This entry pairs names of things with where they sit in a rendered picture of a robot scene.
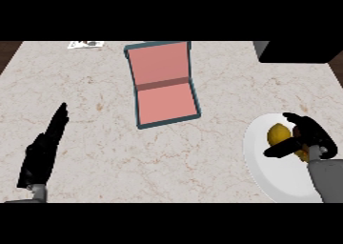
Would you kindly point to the white printed paper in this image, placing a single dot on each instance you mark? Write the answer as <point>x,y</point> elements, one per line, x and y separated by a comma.
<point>85,44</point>

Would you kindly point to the yellow lemon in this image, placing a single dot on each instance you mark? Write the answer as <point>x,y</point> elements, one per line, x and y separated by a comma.
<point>278,134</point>

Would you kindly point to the white plate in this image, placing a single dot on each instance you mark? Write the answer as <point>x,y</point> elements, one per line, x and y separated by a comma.
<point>276,168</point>

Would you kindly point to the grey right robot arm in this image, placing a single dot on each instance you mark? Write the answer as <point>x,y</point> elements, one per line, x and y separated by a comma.
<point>327,178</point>

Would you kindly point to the pink teal-rimmed cardboard box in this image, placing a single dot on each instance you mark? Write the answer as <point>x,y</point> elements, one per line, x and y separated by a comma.
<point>162,84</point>

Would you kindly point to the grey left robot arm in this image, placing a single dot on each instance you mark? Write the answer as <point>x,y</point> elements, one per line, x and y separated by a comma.
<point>32,194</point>

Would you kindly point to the black appliance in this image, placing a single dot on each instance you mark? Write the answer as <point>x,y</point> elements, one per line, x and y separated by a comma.
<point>296,50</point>

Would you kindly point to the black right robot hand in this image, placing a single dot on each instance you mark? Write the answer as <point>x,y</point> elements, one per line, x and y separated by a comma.
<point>309,133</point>

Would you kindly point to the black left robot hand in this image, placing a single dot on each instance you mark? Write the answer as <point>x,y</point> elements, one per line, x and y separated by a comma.
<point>39,152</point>

